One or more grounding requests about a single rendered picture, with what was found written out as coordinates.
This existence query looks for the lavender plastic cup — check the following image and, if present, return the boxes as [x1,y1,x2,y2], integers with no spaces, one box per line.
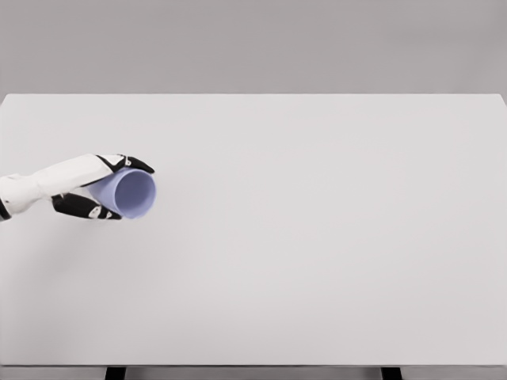
[86,166,158,221]

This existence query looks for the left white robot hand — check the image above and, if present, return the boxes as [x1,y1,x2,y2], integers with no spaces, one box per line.
[34,153,156,222]

